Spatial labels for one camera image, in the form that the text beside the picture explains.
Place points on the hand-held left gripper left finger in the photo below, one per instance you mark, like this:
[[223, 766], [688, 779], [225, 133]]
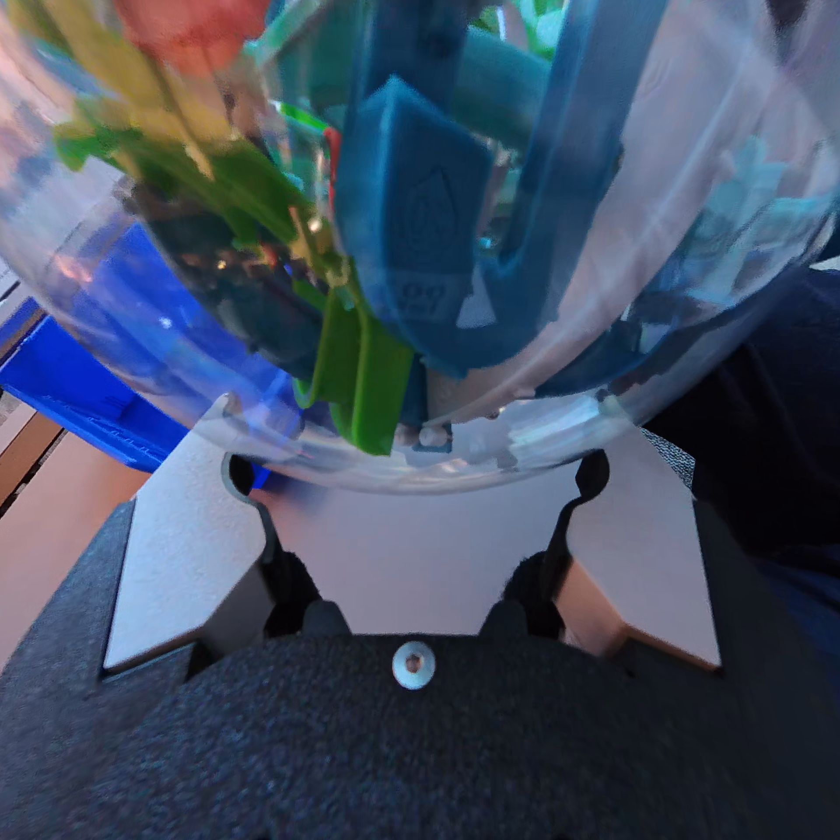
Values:
[[177, 564]]

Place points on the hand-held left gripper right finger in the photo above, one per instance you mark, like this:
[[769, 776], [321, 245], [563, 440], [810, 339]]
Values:
[[643, 564]]

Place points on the clear plastic maze ball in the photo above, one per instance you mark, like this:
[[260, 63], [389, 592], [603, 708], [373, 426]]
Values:
[[420, 229]]

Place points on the person's navy trouser leg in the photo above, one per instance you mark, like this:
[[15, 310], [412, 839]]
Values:
[[774, 407]]

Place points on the blue plastic bin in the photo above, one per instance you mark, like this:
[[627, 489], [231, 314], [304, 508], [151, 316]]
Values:
[[59, 387]]

